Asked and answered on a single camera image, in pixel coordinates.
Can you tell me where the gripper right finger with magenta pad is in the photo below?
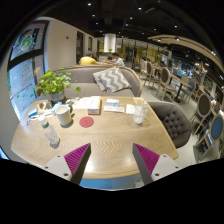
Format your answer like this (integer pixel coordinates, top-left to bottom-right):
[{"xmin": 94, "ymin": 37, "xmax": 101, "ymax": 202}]
[{"xmin": 132, "ymin": 143, "xmax": 160, "ymax": 185}]

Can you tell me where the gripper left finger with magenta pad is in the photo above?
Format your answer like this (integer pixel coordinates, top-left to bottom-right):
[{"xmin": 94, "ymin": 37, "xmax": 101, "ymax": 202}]
[{"xmin": 64, "ymin": 143, "xmax": 91, "ymax": 185}]

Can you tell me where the clear plastic water bottle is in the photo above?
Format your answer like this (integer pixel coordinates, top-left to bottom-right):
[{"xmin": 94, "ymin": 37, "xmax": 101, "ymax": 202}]
[{"xmin": 39, "ymin": 115, "xmax": 60, "ymax": 145}]

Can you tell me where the red round coaster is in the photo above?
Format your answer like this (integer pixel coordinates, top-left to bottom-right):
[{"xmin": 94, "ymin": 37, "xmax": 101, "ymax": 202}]
[{"xmin": 79, "ymin": 116, "xmax": 94, "ymax": 128}]

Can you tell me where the dark grey tufted armchair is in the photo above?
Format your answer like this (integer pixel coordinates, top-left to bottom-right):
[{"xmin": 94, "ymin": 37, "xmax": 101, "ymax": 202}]
[{"xmin": 149, "ymin": 102, "xmax": 192, "ymax": 148}]

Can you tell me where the white ceramic mug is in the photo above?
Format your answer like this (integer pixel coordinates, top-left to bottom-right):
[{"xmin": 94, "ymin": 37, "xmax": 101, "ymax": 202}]
[{"xmin": 55, "ymin": 105, "xmax": 73, "ymax": 126}]

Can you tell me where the clear glass with straws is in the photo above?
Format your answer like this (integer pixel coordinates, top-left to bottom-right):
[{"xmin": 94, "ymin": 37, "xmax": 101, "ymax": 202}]
[{"xmin": 134, "ymin": 98, "xmax": 148, "ymax": 125}]

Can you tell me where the white napkin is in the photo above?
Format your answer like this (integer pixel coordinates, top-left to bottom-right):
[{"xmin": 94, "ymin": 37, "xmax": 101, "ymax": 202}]
[{"xmin": 126, "ymin": 104, "xmax": 135, "ymax": 115}]

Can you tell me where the white paper booklet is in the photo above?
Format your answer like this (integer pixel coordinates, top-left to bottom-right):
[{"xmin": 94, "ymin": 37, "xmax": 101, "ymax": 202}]
[{"xmin": 103, "ymin": 105, "xmax": 125, "ymax": 113}]

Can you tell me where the small blue white box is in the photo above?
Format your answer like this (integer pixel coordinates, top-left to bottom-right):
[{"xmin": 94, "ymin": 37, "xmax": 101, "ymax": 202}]
[{"xmin": 106, "ymin": 98, "xmax": 119, "ymax": 106}]

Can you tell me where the blue cushioned wooden chair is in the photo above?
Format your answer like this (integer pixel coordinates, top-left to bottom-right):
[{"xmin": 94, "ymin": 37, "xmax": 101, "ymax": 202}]
[{"xmin": 195, "ymin": 114, "xmax": 224, "ymax": 160}]

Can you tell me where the grey upholstered sofa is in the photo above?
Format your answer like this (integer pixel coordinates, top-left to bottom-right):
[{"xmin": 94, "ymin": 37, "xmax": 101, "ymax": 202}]
[{"xmin": 63, "ymin": 65, "xmax": 142, "ymax": 97}]

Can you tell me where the green potted plant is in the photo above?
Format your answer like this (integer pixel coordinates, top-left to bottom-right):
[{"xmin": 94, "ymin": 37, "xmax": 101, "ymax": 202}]
[{"xmin": 36, "ymin": 67, "xmax": 73, "ymax": 102}]

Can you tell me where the grey chevron pillow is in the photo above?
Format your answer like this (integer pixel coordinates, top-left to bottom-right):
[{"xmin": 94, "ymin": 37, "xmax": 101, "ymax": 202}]
[{"xmin": 93, "ymin": 67, "xmax": 131, "ymax": 93}]

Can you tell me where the beige wooden dining chair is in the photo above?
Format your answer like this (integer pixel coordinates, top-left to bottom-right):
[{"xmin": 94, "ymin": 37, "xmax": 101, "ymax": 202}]
[{"xmin": 158, "ymin": 67, "xmax": 177, "ymax": 100}]

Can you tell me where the person in yellow shirt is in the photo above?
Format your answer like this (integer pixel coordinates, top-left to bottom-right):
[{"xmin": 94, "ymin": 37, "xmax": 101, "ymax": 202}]
[{"xmin": 79, "ymin": 52, "xmax": 97, "ymax": 65}]

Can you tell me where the person in white shirt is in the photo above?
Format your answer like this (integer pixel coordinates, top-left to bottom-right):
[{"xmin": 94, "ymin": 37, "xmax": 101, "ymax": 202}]
[{"xmin": 108, "ymin": 52, "xmax": 124, "ymax": 66}]

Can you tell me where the wall poster with frame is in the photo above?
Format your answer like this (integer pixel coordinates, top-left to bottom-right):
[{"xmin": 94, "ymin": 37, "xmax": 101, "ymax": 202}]
[{"xmin": 10, "ymin": 20, "xmax": 49, "ymax": 60}]

